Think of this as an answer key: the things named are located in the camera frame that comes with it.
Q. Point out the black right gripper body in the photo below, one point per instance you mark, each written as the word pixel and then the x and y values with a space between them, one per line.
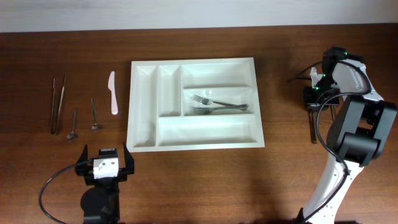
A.
pixel 321 104

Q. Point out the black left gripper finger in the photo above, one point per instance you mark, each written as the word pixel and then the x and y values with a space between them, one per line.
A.
pixel 128 158
pixel 83 159

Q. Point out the metal fork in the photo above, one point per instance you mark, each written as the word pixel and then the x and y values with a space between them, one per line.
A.
pixel 209 110
pixel 312 127
pixel 207 101

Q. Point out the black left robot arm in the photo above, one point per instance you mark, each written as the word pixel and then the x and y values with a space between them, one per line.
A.
pixel 100 203

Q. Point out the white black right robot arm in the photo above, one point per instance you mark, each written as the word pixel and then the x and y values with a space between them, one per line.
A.
pixel 356 137

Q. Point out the small metal teaspoon left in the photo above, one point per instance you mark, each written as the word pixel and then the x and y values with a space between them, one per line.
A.
pixel 73 135

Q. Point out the small metal teaspoon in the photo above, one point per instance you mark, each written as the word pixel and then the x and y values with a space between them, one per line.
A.
pixel 95 127
pixel 73 135

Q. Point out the small metal teaspoon right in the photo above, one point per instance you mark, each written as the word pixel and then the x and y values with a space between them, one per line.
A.
pixel 95 127

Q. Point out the metal tweezers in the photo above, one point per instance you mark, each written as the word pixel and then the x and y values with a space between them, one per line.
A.
pixel 56 107

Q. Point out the white cutlery tray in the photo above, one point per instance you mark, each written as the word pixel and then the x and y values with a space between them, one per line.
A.
pixel 160 105

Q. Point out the pink plastic knife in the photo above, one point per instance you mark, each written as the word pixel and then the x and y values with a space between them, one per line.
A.
pixel 111 87

